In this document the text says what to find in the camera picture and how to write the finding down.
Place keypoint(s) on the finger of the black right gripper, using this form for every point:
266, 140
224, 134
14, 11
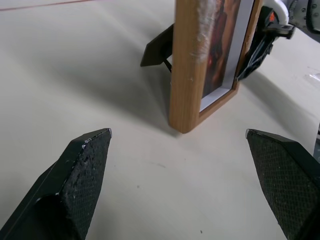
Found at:
257, 53

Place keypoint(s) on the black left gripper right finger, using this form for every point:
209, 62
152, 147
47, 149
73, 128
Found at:
287, 180

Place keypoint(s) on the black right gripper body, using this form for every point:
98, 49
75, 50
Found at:
270, 23

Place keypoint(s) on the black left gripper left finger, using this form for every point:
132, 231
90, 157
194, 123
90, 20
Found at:
75, 185

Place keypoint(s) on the wooden picture frame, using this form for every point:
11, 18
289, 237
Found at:
185, 82

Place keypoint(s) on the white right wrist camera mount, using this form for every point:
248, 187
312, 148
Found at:
282, 10

